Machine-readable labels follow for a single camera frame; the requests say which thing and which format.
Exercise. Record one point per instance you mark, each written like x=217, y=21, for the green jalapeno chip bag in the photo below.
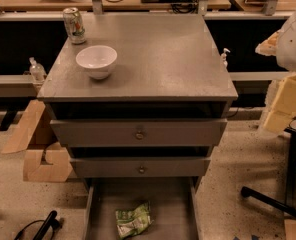
x=131, y=223

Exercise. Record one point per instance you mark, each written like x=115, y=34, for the cardboard box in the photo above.
x=45, y=160

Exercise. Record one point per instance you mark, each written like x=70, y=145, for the white ceramic bowl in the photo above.
x=98, y=61

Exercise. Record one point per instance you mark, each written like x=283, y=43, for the wooden workbench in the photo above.
x=85, y=5

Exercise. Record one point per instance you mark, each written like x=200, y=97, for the clear sanitizer bottle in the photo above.
x=37, y=71

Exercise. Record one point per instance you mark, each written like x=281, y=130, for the middle grey drawer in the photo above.
x=140, y=167

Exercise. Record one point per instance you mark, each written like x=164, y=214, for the silver soda can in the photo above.
x=74, y=25

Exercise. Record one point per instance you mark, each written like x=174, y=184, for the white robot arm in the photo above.
x=286, y=52

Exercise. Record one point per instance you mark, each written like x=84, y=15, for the open bottom grey drawer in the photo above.
x=173, y=208

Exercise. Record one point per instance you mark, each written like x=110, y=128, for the grey drawer cabinet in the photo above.
x=168, y=68

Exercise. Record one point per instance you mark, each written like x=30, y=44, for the top grey drawer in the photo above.
x=136, y=133

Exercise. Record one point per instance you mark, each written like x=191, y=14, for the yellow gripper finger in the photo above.
x=283, y=108
x=269, y=46

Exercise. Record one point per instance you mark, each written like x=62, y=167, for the white pump dispenser bottle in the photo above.
x=224, y=55

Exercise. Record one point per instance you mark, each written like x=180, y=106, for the black stand with cable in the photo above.
x=50, y=223

